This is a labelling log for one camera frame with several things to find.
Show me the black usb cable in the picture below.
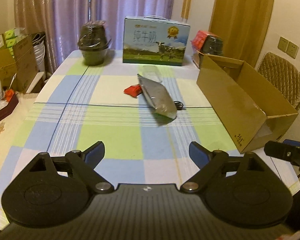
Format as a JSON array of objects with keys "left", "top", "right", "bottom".
[{"left": 173, "top": 100, "right": 187, "bottom": 111}]

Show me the silver foil pouch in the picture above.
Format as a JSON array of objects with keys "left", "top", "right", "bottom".
[{"left": 137, "top": 74, "right": 177, "bottom": 120}]

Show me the red candy packet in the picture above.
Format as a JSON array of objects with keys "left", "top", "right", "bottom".
[{"left": 123, "top": 84, "right": 142, "bottom": 98}]

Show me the clear plastic lid box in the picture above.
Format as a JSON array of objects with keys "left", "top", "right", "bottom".
[{"left": 141, "top": 65, "right": 162, "bottom": 83}]

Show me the brown cardboard box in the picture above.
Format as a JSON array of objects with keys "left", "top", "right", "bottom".
[{"left": 197, "top": 55, "right": 298, "bottom": 153}]

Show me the quilted brown chair cushion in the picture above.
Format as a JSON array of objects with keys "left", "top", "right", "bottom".
[{"left": 257, "top": 52, "right": 300, "bottom": 109}]

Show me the checked tablecloth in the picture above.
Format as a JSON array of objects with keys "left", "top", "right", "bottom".
[{"left": 0, "top": 49, "right": 300, "bottom": 209}]

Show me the dark wooden tray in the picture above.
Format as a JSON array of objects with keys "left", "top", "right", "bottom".
[{"left": 0, "top": 94, "right": 19, "bottom": 121}]

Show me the brown cardboard boxes stack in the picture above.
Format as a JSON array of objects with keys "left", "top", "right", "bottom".
[{"left": 0, "top": 35, "right": 44, "bottom": 94}]

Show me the black red wrapped container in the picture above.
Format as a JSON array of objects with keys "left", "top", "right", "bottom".
[{"left": 191, "top": 30, "right": 223, "bottom": 68}]

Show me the black wrapped bowl container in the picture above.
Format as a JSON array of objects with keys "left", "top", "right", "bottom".
[{"left": 77, "top": 20, "right": 111, "bottom": 66}]

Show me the blue milk carton box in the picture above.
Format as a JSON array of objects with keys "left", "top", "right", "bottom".
[{"left": 122, "top": 16, "right": 190, "bottom": 66}]

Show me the purple curtain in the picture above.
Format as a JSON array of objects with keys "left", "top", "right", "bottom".
[{"left": 14, "top": 0, "right": 173, "bottom": 73}]

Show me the double wall socket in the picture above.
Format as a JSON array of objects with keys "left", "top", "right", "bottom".
[{"left": 277, "top": 37, "right": 299, "bottom": 59}]

